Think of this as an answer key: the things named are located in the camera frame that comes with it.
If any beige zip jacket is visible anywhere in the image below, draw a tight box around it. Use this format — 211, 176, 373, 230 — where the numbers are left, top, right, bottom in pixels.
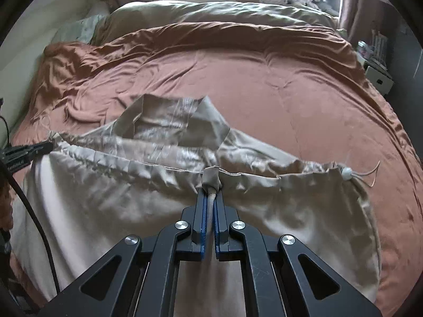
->
11, 95, 381, 306

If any pale green pillow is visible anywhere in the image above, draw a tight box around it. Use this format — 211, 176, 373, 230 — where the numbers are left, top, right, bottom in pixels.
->
50, 14, 105, 44

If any rust brown duvet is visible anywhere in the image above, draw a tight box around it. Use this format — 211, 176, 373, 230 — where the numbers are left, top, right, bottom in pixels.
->
12, 22, 422, 316

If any cream padded headboard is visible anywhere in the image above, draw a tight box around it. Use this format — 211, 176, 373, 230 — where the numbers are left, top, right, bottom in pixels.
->
1, 0, 109, 143

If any olive beige duvet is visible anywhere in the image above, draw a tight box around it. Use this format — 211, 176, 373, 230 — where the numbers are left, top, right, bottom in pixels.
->
90, 0, 336, 46

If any white bedside nightstand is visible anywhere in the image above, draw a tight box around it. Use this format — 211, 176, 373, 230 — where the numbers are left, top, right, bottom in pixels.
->
356, 53, 394, 95

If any right pink curtain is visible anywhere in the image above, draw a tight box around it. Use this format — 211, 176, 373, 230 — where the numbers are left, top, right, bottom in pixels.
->
339, 0, 380, 46

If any black cable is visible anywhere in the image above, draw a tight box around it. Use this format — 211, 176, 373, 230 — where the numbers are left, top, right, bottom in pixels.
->
0, 161, 62, 296

